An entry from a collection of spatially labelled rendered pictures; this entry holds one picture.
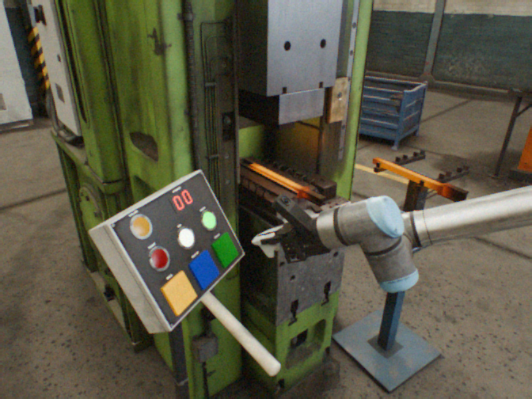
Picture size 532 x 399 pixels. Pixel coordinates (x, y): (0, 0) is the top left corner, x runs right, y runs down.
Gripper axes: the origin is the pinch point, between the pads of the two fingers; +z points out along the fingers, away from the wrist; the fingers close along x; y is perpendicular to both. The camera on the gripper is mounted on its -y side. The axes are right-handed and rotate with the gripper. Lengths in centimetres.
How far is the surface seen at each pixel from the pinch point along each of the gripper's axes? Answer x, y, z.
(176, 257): -16.4, -6.1, 11.2
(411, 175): 71, 17, -24
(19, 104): 243, -176, 471
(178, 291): -21.2, 0.5, 10.3
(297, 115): 41.7, -22.5, -4.4
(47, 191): 125, -48, 306
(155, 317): -27.7, 2.3, 13.2
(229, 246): 1.0, 1.0, 10.4
